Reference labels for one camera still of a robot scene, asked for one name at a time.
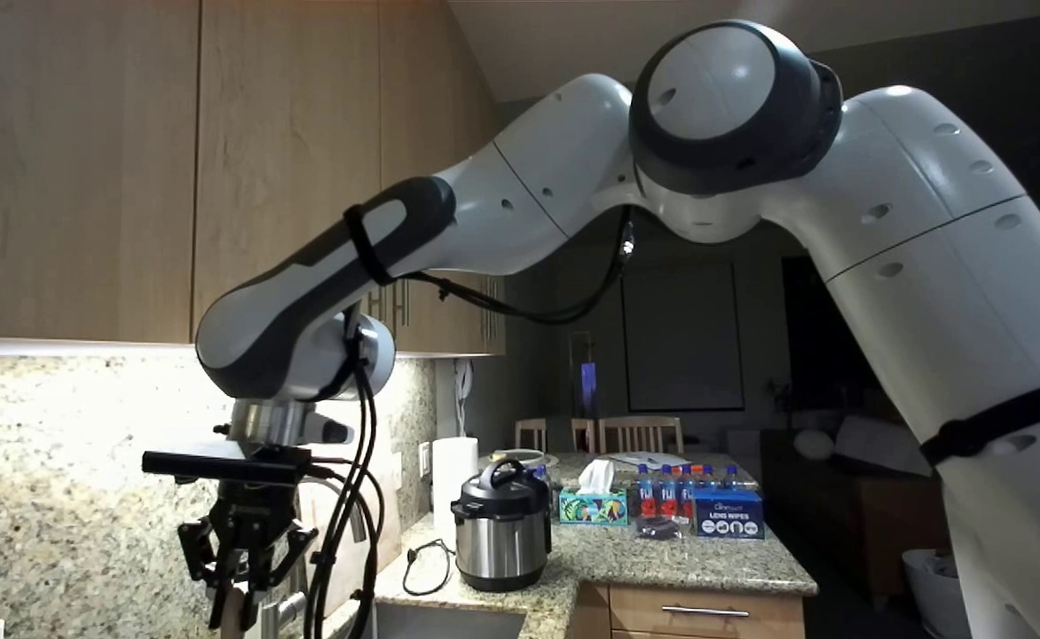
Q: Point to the silver pressure cooker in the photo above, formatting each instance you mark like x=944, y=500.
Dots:
x=504, y=544

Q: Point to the white paper towel roll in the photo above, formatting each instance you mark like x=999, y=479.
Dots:
x=451, y=483

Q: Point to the white bin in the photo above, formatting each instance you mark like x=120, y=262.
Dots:
x=926, y=597

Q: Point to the green tissue box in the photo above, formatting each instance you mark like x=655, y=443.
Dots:
x=593, y=506

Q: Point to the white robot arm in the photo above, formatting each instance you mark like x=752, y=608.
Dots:
x=957, y=295

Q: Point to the wooden base cabinet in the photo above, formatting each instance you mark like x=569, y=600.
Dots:
x=635, y=618

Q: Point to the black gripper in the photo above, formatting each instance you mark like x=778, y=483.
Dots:
x=254, y=515

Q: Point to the white bowl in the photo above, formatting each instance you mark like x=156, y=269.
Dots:
x=519, y=457

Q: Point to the wooden chair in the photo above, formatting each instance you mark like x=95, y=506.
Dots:
x=643, y=436
x=528, y=436
x=582, y=436

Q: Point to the light wooden upper cabinet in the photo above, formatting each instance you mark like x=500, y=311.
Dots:
x=67, y=179

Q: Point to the glowing blue device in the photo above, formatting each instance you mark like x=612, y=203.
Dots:
x=588, y=383

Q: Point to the white cushion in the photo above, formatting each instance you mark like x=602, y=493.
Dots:
x=812, y=445

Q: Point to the blue bottle pack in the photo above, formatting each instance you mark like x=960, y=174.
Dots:
x=725, y=520

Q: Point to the dark wall screen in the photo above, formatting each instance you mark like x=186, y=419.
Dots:
x=682, y=341

